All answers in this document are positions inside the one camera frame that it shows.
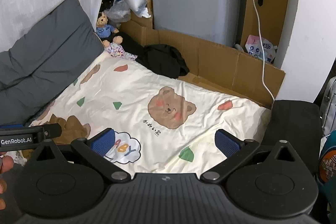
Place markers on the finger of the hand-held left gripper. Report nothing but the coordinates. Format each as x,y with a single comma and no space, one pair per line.
52,130
10,126

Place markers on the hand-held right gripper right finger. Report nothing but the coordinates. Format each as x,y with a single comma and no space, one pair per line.
227,141

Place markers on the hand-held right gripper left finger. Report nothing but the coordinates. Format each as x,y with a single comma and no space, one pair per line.
103,141

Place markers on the person's left hand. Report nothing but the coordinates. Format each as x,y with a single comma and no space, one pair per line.
5,164

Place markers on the bear print bed sheet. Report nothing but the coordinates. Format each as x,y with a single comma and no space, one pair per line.
131,92

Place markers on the black chair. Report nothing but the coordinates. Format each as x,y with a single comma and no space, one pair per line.
294,127

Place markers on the grey blanket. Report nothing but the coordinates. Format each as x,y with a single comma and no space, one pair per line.
50,56

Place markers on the cardboard sheet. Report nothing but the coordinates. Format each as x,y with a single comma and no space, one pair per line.
223,66

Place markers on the colourful patterned cloth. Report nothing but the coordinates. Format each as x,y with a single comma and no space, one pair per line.
118,50

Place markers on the pink white packet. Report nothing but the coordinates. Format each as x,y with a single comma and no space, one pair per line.
261,49

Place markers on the black clothing pile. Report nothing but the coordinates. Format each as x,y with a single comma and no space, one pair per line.
160,60

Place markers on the flat black cloth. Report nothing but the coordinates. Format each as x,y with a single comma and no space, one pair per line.
130,43

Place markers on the teal orange printed cloth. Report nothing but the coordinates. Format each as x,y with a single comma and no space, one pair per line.
328,158

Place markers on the grey backpack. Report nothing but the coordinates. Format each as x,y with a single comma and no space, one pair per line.
329,106

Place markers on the teddy bear in blue shirt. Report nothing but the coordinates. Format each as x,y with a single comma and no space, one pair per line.
105,29

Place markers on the cardboard box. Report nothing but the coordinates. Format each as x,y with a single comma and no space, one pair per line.
141,19

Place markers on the clear plastic bag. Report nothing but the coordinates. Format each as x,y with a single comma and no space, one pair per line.
119,12

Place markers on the upright cardboard panel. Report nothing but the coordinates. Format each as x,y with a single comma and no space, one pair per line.
275,8

